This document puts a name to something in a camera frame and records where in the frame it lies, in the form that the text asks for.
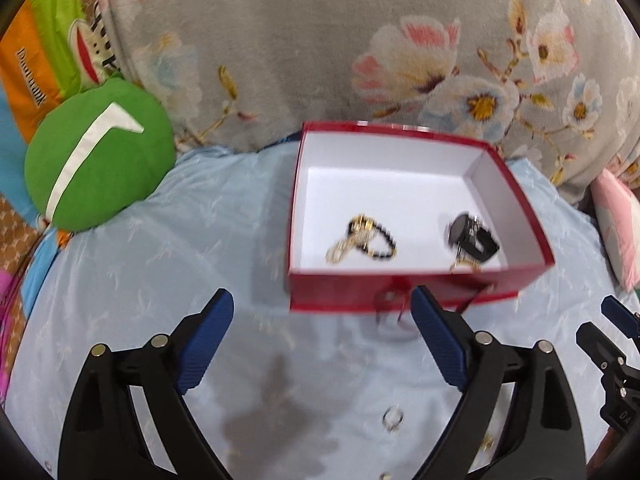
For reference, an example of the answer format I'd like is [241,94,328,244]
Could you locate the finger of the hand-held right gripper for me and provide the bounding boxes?
[576,322,640,432]
[601,295,640,346]

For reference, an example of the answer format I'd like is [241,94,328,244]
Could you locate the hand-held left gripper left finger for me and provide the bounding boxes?
[57,288,235,480]

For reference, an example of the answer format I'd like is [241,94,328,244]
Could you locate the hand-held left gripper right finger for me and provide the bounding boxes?
[410,285,588,480]

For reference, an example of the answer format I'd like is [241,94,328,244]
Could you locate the gold link bracelet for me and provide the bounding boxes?
[449,254,485,275]

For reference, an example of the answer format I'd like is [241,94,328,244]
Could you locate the black bead bracelet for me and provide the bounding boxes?
[348,214,399,262]

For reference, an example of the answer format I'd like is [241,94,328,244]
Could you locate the black smartwatch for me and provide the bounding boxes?
[446,211,502,263]

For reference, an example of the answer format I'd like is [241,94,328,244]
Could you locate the red cardboard box with handle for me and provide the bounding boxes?
[286,120,557,315]

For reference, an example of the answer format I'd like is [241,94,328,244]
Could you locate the pearl bracelet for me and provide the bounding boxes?
[326,229,373,264]

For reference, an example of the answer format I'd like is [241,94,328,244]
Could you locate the light blue patterned cloth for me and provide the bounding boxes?
[0,145,640,480]

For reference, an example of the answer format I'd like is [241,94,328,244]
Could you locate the pink pillow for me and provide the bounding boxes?
[590,167,640,292]

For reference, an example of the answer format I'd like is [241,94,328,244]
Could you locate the green round cushion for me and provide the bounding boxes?
[24,75,176,233]

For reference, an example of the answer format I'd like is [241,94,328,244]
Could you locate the grey floral blanket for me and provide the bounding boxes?
[92,0,640,206]

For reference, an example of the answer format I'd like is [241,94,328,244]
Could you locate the cartoon monkey printed sheet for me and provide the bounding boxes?
[0,0,121,411]

